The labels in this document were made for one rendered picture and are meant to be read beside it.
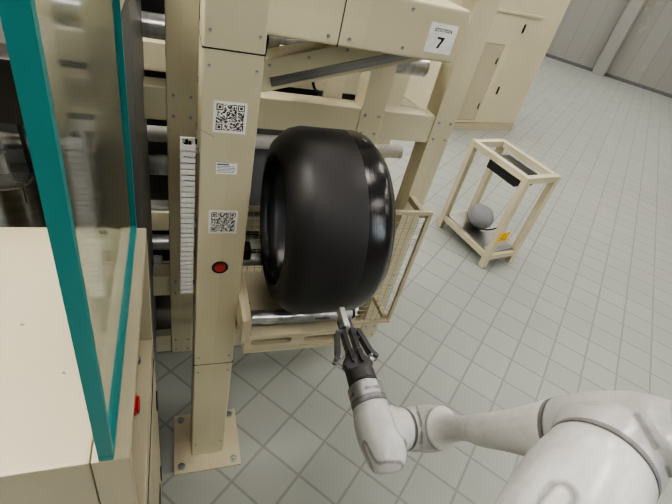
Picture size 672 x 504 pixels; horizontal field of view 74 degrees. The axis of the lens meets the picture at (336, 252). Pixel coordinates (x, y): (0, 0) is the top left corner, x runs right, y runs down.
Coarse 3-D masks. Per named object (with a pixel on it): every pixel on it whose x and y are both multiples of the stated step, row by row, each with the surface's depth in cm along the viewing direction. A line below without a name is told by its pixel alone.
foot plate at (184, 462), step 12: (180, 420) 198; (228, 420) 204; (180, 432) 195; (228, 432) 199; (180, 444) 191; (228, 444) 195; (180, 456) 187; (192, 456) 188; (204, 456) 189; (216, 456) 190; (228, 456) 191; (180, 468) 183; (192, 468) 184; (204, 468) 185; (216, 468) 187
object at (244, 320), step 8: (240, 288) 139; (240, 296) 136; (240, 304) 134; (248, 304) 134; (240, 312) 133; (248, 312) 132; (240, 320) 133; (248, 320) 129; (240, 328) 133; (248, 328) 131; (240, 336) 133; (248, 336) 133
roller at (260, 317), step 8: (256, 312) 136; (264, 312) 137; (272, 312) 137; (280, 312) 138; (288, 312) 139; (320, 312) 142; (328, 312) 143; (336, 312) 144; (352, 312) 146; (256, 320) 135; (264, 320) 136; (272, 320) 137; (280, 320) 138; (288, 320) 139; (296, 320) 140; (304, 320) 141; (312, 320) 142; (320, 320) 143
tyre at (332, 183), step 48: (288, 144) 119; (336, 144) 118; (288, 192) 114; (336, 192) 111; (384, 192) 116; (288, 240) 114; (336, 240) 111; (384, 240) 116; (288, 288) 119; (336, 288) 118
